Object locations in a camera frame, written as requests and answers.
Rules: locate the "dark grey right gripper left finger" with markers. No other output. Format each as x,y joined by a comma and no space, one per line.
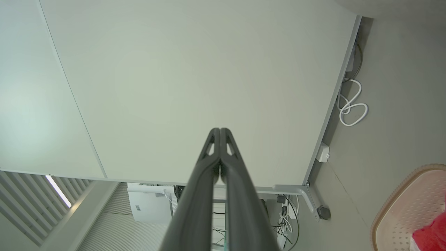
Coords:
195,209

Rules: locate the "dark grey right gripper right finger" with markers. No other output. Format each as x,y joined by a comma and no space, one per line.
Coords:
244,216

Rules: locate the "white box appliance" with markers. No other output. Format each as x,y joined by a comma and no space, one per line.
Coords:
150,205

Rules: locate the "black caster wheel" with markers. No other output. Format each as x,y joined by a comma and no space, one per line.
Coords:
324,212

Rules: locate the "white adapter box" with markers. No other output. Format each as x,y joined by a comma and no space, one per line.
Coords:
322,152

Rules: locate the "bright strip ceiling light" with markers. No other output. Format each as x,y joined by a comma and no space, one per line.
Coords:
58,191

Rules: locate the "large pale green partition panel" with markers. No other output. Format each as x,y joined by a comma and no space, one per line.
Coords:
209,69

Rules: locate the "pink perforated laundry basket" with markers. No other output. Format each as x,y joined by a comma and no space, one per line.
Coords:
400,209

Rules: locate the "red basketball jersey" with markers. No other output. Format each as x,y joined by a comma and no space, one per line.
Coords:
433,233

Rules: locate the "narrow pale green partition panel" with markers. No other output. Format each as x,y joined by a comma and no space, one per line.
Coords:
31,104

